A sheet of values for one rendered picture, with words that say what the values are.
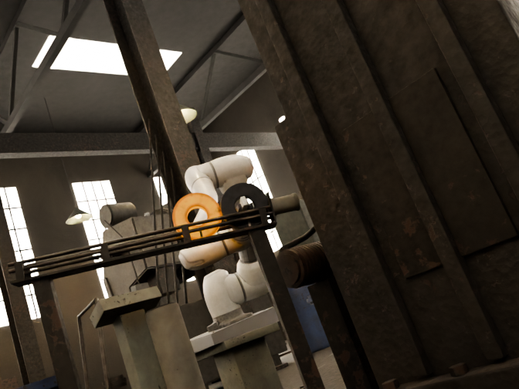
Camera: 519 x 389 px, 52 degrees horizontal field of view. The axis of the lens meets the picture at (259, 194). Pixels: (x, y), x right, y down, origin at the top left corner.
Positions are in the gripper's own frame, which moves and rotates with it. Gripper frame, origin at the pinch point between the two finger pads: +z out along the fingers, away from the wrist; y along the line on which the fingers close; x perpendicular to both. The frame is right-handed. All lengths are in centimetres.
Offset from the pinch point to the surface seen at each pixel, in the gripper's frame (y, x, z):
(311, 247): -16.4, -19.7, -4.5
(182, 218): 20.0, 1.1, 2.0
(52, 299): 63, -10, 2
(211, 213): 11.0, -0.1, 1.9
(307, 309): -83, 2, -372
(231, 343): 14, -31, -93
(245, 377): 12, -46, -102
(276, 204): -9.5, -4.5, 2.6
